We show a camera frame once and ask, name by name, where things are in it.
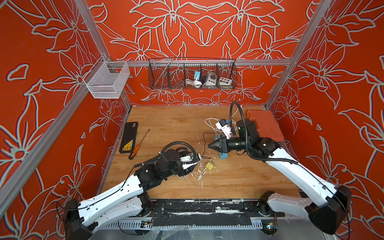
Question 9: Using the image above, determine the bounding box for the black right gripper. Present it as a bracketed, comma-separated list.
[206, 137, 251, 155]

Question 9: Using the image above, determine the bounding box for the blue usb charger hub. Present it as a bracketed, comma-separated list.
[219, 153, 229, 160]

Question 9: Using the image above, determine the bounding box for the yellow plug adapter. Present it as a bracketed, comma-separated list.
[205, 161, 215, 171]

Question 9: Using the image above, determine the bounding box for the thin white cable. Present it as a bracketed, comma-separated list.
[179, 166, 208, 181]

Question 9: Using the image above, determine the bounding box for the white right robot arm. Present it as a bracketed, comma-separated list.
[208, 119, 352, 235]

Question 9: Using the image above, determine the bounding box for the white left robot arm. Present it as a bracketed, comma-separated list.
[63, 148, 201, 240]

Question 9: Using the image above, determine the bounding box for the black flat tool case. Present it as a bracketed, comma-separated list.
[119, 122, 139, 154]

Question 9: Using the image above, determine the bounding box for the orange plastic tool case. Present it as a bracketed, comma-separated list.
[246, 110, 285, 143]

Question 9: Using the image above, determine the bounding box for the white socket cube in basket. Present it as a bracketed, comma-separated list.
[219, 77, 232, 88]

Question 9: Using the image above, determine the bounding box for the white power strip in basket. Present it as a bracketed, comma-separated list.
[204, 72, 217, 87]

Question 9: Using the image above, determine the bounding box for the blue box in basket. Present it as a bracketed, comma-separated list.
[194, 71, 201, 81]

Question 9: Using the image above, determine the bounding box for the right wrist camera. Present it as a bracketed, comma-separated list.
[216, 119, 233, 140]

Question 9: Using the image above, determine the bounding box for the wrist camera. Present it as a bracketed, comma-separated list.
[180, 154, 201, 170]
[216, 119, 233, 140]

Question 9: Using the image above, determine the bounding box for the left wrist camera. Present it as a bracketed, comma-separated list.
[180, 154, 201, 170]

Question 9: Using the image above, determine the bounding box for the orange handled screwdriver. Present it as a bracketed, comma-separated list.
[129, 129, 150, 160]

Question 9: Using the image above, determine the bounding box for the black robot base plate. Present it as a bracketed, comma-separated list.
[124, 198, 286, 227]

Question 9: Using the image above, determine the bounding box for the black wire wall basket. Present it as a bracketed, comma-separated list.
[148, 57, 238, 90]

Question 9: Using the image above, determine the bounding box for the clear plastic wall bin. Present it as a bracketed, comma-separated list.
[84, 62, 131, 99]

